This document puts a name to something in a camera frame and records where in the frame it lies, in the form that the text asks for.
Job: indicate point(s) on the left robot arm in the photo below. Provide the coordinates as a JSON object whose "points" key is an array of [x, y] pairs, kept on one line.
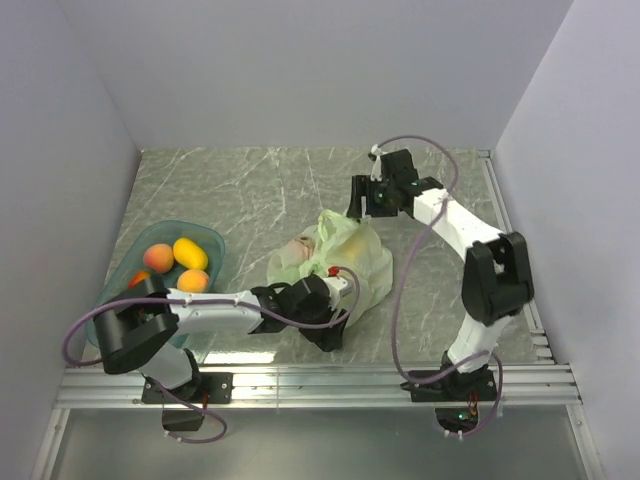
{"points": [[136, 328]]}

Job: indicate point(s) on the green plastic bag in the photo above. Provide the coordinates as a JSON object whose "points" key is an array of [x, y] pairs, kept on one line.
{"points": [[341, 242]]}

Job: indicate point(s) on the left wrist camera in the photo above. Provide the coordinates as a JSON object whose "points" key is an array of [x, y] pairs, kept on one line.
{"points": [[339, 286]]}

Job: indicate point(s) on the aluminium rail right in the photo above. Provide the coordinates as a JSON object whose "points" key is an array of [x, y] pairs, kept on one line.
{"points": [[527, 327]]}

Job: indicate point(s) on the red chili pepper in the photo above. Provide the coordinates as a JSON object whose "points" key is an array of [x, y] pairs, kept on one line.
{"points": [[139, 277]]}

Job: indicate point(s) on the fruit inside bag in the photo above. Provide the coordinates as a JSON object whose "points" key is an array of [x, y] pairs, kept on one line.
{"points": [[302, 248]]}

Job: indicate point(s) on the orange peach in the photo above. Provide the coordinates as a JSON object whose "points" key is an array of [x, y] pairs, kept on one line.
{"points": [[193, 281]]}

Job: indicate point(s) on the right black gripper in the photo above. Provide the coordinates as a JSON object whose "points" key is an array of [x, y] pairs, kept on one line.
{"points": [[362, 186]]}

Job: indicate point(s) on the yellow mango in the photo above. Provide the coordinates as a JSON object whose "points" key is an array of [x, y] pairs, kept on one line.
{"points": [[189, 255]]}

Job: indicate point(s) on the aluminium rail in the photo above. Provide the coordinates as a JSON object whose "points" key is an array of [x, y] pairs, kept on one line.
{"points": [[314, 386], [527, 327]]}

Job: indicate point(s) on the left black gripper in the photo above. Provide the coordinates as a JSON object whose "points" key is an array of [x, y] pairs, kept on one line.
{"points": [[327, 338]]}

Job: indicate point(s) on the peach in tray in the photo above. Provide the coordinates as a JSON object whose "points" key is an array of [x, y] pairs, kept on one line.
{"points": [[159, 258]]}

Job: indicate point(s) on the aluminium rail front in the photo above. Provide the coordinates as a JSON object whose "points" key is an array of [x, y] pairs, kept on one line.
{"points": [[314, 386]]}

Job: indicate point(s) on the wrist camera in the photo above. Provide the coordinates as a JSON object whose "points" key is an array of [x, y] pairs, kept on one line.
{"points": [[339, 286], [375, 155]]}

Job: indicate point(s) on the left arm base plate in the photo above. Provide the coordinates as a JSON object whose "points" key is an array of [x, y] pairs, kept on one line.
{"points": [[214, 387]]}

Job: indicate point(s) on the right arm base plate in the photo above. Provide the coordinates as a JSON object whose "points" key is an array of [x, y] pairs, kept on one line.
{"points": [[456, 387]]}

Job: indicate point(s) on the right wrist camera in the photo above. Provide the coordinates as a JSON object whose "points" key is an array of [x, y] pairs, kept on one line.
{"points": [[375, 155]]}

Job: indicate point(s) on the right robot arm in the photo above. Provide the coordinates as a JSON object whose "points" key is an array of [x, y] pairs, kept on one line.
{"points": [[497, 280]]}

